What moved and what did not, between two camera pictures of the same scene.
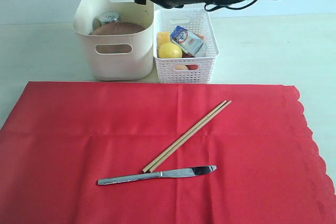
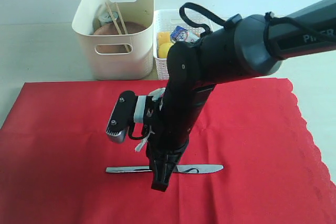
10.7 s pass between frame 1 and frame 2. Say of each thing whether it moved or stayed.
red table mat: stayed
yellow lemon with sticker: stayed
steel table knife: moved
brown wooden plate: stayed
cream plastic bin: stayed
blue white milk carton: stayed
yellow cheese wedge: stayed
